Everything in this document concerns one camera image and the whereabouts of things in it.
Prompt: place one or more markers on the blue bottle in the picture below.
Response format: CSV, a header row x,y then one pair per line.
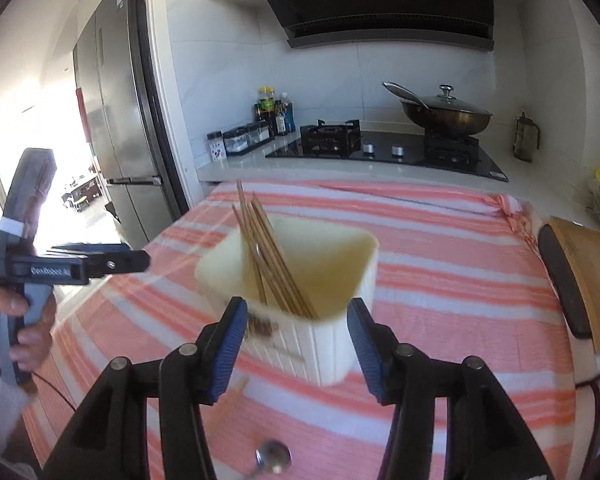
x,y
287,115

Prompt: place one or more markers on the dark bottle with yellow cap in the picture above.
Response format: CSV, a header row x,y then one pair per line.
x,y
266,107

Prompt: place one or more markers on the pink striped cloth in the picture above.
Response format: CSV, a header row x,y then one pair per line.
x,y
430,270

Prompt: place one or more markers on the black gas stove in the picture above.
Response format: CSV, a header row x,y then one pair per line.
x,y
380,161

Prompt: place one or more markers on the dark wok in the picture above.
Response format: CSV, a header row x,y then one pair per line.
x,y
450,119

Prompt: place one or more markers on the silver refrigerator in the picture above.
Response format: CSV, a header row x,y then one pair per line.
x,y
125,135

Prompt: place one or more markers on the black plastic board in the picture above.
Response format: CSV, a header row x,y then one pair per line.
x,y
562,285

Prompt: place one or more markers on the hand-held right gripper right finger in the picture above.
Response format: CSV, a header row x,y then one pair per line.
x,y
367,355

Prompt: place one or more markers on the glass wok lid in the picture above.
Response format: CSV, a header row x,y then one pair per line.
x,y
445,105

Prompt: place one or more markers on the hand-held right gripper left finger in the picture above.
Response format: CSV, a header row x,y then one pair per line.
x,y
227,350

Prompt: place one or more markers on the clear spice jar rack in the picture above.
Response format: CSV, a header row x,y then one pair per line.
x,y
245,140

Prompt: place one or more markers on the small dark bottle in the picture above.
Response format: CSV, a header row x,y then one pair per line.
x,y
280,124

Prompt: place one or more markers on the glass pitcher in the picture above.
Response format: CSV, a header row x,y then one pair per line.
x,y
525,137

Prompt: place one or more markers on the person's left hand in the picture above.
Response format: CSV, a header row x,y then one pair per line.
x,y
35,345

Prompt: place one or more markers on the small shaker jar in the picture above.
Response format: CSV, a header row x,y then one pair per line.
x,y
216,147

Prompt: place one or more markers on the black range hood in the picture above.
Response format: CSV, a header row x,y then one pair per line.
x,y
380,5

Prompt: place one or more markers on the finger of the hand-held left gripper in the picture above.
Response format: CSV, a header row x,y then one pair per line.
x,y
125,262
95,248

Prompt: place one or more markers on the white ribbed utensil holder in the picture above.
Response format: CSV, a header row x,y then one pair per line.
x,y
330,340

